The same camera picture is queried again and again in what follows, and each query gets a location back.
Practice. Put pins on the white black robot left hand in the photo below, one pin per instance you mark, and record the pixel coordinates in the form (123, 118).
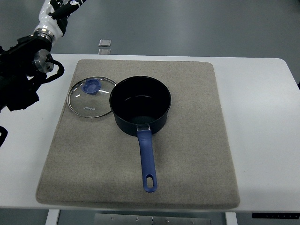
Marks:
(53, 17)

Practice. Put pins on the glass lid with blue knob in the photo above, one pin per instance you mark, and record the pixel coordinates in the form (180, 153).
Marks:
(89, 97)

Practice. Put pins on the dark pot with blue handle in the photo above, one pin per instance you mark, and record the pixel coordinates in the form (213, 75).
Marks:
(140, 105)

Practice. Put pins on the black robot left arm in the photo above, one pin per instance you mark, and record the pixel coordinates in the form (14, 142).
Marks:
(25, 67)

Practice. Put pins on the upper metal floor plate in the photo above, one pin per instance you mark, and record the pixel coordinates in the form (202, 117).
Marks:
(104, 43)

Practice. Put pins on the metal floor plate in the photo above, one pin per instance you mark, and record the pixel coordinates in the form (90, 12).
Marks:
(104, 43)
(104, 51)

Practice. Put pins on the lower metal floor plate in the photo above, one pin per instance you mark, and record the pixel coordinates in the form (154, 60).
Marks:
(104, 51)

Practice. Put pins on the white left table leg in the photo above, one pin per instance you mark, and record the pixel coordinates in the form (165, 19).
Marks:
(52, 217)

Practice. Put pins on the white table leg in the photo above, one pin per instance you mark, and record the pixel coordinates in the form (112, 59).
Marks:
(52, 217)
(231, 218)

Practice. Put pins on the metal table crossbar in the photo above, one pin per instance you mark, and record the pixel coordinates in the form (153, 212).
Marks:
(115, 219)

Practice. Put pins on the white right table leg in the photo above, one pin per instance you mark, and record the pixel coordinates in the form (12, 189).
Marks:
(231, 218)

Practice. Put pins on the black table control panel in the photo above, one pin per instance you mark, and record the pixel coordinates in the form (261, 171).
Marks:
(276, 215)

